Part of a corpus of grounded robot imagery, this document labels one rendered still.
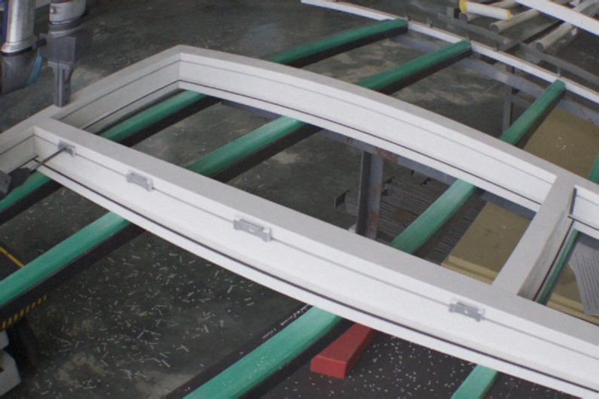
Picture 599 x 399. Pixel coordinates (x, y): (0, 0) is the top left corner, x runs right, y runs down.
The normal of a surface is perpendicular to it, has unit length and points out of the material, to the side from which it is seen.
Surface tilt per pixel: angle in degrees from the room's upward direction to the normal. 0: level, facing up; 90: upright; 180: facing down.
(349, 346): 0
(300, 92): 90
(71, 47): 90
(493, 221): 0
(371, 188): 90
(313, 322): 0
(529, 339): 90
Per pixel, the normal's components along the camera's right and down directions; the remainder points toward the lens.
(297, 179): 0.04, -0.87
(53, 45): -0.57, 0.38
